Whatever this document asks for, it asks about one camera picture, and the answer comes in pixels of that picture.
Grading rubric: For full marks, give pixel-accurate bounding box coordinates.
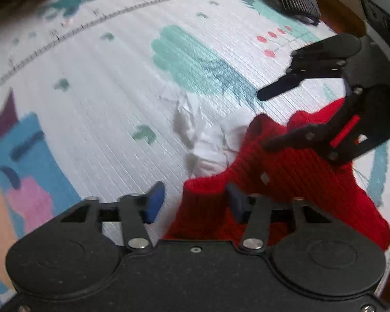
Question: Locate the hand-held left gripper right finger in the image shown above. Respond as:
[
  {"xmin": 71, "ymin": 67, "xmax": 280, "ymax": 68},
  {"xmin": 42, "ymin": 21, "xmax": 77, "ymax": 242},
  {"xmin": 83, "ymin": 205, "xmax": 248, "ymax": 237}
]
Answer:
[{"xmin": 226, "ymin": 183, "xmax": 332, "ymax": 251}]

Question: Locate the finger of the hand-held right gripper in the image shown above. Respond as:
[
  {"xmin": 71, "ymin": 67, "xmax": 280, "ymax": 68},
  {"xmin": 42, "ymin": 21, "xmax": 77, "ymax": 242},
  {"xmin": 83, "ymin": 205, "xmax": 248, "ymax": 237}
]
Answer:
[
  {"xmin": 262, "ymin": 86, "xmax": 365, "ymax": 161},
  {"xmin": 257, "ymin": 34, "xmax": 362, "ymax": 102}
]

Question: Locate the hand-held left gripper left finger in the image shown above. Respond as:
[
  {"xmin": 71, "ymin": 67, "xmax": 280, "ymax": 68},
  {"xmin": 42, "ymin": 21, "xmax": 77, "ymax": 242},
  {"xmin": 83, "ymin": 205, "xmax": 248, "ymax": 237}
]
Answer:
[{"xmin": 61, "ymin": 181, "xmax": 166, "ymax": 251}]

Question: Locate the red knit sweater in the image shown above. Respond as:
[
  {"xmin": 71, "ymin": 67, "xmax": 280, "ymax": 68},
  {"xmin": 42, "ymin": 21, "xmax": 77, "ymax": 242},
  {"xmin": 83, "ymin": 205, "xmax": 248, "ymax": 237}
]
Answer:
[{"xmin": 162, "ymin": 99, "xmax": 390, "ymax": 251}]

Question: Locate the white crumpled garment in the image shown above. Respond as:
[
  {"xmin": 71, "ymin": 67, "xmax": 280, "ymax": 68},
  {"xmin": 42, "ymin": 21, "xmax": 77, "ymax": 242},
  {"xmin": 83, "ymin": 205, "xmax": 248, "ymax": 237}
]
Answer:
[{"xmin": 159, "ymin": 89, "xmax": 258, "ymax": 179}]

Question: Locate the colourful printed play mat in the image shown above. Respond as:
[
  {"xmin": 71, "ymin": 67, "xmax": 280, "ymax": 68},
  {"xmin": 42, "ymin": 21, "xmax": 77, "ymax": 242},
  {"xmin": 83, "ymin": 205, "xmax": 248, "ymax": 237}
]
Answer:
[{"xmin": 0, "ymin": 0, "xmax": 390, "ymax": 312}]

